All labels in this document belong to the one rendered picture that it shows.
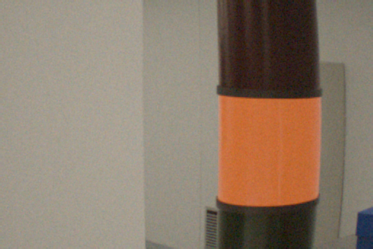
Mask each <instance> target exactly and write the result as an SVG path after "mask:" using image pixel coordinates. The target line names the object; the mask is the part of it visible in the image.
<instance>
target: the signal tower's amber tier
mask: <svg viewBox="0 0 373 249"><path fill-rule="evenodd" d="M320 158H321V97H320V98H311V99H257V98H234V97H225V96H220V95H219V171H218V198H219V200H221V201H222V202H226V203H229V204H236V205H247V206H253V205H256V206H269V205H290V204H296V203H298V202H306V201H310V200H311V199H314V198H316V197H317V196H318V182H319V162H320Z"/></svg>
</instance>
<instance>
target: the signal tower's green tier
mask: <svg viewBox="0 0 373 249"><path fill-rule="evenodd" d="M317 209H318V206H317V205H316V206H315V207H312V208H308V209H305V210H300V211H294V212H291V213H279V214H265V215H262V214H243V213H234V212H233V213H231V212H227V211H224V210H220V209H218V208H217V229H216V249H313V248H314V239H315V222H316V220H317Z"/></svg>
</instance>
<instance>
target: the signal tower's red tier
mask: <svg viewBox="0 0 373 249"><path fill-rule="evenodd" d="M216 19H217V43H218V78H219V86H220V87H226V88H236V89H237V90H273V91H289V90H304V91H306V90H318V89H320V88H321V72H320V55H319V43H318V38H319V32H318V14H317V5H316V0H216Z"/></svg>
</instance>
